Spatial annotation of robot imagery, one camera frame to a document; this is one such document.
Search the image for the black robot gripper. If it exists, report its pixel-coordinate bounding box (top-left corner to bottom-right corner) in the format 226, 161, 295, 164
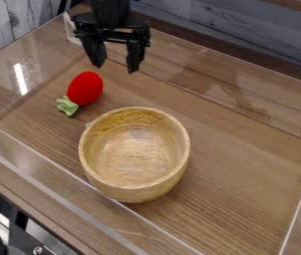
71, 12, 151, 74

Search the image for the red plush strawberry toy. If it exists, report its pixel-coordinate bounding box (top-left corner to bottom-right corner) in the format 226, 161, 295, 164
56, 72, 104, 117

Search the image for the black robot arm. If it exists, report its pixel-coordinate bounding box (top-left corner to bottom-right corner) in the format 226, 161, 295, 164
71, 0, 151, 74

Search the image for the wooden bowl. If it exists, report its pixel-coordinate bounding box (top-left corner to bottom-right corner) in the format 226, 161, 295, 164
79, 107, 190, 203

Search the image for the black metal table leg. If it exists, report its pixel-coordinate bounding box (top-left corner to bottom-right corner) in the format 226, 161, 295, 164
8, 210, 55, 255

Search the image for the clear acrylic corner bracket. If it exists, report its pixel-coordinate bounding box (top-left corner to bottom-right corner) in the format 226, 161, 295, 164
63, 12, 83, 47

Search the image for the clear acrylic table enclosure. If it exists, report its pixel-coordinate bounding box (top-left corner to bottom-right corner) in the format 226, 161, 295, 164
0, 19, 301, 255

